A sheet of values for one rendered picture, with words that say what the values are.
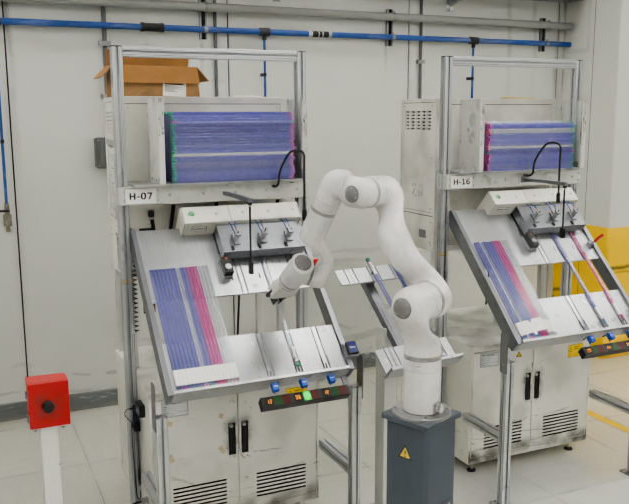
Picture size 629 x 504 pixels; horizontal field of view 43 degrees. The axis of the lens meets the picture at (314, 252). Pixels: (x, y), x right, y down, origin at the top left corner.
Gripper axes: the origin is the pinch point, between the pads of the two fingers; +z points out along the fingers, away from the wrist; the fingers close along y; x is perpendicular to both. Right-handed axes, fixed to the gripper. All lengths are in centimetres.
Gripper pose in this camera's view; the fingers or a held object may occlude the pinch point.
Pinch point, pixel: (276, 298)
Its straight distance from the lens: 304.7
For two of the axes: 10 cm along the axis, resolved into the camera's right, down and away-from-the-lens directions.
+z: -3.3, 4.5, 8.3
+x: 2.4, 8.9, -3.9
